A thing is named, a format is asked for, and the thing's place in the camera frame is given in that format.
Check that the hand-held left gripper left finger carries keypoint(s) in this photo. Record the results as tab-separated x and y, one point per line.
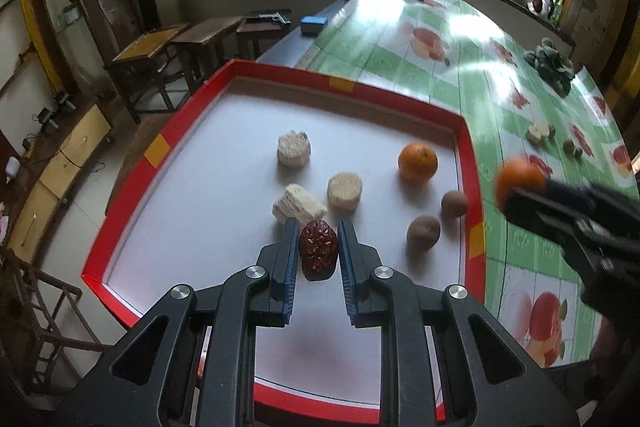
289	257

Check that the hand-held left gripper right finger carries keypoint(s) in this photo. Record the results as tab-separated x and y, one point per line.
346	257

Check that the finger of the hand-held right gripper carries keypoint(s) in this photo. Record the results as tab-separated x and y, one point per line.
567	191
540	214

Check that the orange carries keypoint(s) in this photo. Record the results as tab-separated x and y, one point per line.
517	177
417	163

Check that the red cardboard tray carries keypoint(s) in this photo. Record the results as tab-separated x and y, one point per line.
225	157

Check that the person's right forearm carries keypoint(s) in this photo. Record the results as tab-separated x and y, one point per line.
615	347

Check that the beige rice cake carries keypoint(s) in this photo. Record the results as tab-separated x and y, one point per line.
300	204
294	149
345	192
537	133

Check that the green leafy cabbage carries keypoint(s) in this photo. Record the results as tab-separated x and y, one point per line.
550	64

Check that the fruit printed green tablecloth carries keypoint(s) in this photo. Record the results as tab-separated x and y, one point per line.
450	57

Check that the green bottle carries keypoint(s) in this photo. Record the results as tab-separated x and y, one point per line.
559	9

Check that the dark wooden stool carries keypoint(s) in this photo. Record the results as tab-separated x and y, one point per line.
257	34

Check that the blue box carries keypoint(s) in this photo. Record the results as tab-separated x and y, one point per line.
312	26

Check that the brown wooden stool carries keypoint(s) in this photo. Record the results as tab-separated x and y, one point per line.
210	32

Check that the flat black device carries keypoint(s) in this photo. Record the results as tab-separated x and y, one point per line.
270	17

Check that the low yellow cabinet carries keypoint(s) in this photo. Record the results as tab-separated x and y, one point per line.
70	157

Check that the dark slatted wooden chair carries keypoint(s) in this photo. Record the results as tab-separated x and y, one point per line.
45	307

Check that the wooden armchair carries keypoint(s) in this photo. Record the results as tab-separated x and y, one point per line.
145	47

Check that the black charger device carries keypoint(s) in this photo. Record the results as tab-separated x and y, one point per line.
55	109

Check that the white plastic bottle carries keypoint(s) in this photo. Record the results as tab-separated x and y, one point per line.
12	168

